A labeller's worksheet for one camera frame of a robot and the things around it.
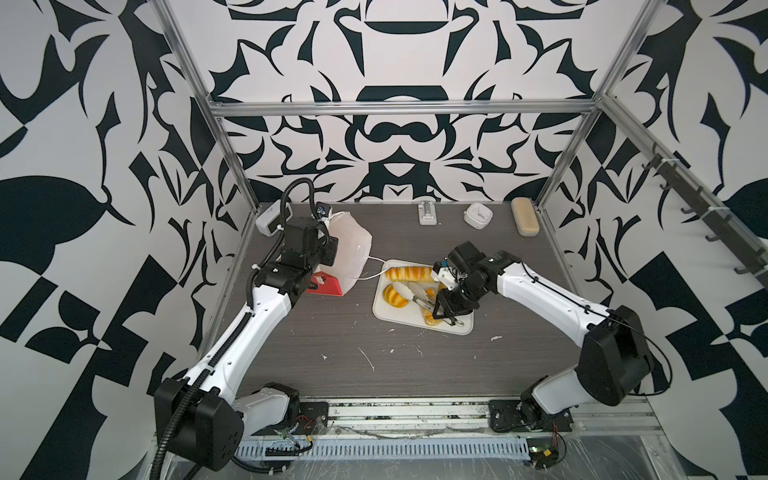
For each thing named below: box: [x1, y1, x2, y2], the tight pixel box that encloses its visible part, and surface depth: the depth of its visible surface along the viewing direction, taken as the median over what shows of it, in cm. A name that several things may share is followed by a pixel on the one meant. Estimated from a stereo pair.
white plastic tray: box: [372, 259, 475, 335], surface depth 92 cm
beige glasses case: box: [511, 196, 540, 237], surface depth 114 cm
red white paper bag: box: [306, 211, 373, 297], surface depth 89 cm
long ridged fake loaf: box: [384, 266, 433, 282], surface depth 100 cm
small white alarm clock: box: [463, 202, 494, 230], surface depth 116 cm
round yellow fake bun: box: [382, 284, 409, 308], surface depth 91 cm
